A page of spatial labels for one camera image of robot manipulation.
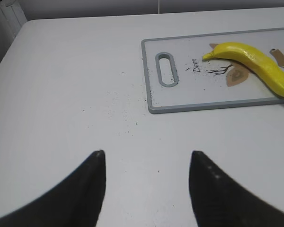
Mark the yellow plastic banana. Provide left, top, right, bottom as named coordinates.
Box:
left=202, top=42, right=284, bottom=98

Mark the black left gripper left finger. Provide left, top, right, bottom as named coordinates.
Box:
left=0, top=150, right=106, bottom=227

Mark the white grey-rimmed cutting board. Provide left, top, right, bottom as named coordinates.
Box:
left=141, top=28, right=284, bottom=114

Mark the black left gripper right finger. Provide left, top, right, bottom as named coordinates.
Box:
left=189, top=151, right=284, bottom=227

